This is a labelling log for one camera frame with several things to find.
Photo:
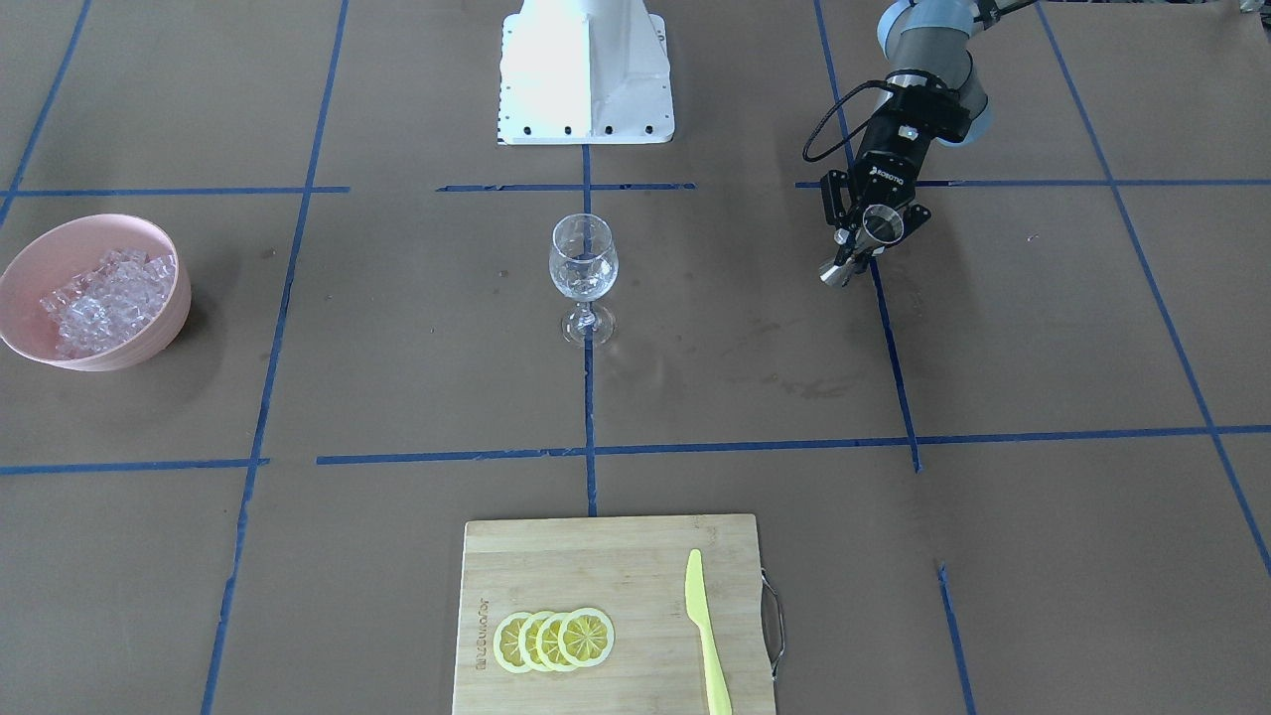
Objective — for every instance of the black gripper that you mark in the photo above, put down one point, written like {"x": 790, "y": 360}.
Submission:
{"x": 887, "y": 156}

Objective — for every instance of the steel jigger measuring cup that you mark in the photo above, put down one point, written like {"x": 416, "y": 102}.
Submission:
{"x": 879, "y": 227}

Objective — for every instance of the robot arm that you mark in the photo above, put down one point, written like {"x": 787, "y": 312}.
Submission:
{"x": 928, "y": 37}

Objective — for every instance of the clear wine glass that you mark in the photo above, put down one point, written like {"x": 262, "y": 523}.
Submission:
{"x": 584, "y": 266}

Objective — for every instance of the clear ice cubes pile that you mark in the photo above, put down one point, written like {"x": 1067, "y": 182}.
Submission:
{"x": 100, "y": 309}

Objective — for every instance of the bamboo cutting board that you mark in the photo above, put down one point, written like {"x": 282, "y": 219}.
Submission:
{"x": 631, "y": 567}

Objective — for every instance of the lemon slice four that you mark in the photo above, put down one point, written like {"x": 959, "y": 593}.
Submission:
{"x": 586, "y": 637}

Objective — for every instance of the yellow plastic knife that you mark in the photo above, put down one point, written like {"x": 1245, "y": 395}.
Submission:
{"x": 697, "y": 610}

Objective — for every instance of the lemon slice three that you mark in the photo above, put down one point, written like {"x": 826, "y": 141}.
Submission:
{"x": 547, "y": 643}

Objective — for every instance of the lemon slice two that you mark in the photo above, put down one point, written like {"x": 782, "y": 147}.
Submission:
{"x": 528, "y": 640}

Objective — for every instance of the pink bowl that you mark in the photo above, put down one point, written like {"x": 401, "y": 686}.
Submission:
{"x": 54, "y": 258}

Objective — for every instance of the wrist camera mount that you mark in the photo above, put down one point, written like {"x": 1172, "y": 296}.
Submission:
{"x": 921, "y": 105}

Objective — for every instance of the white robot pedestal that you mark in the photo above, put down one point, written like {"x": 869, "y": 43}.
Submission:
{"x": 584, "y": 73}

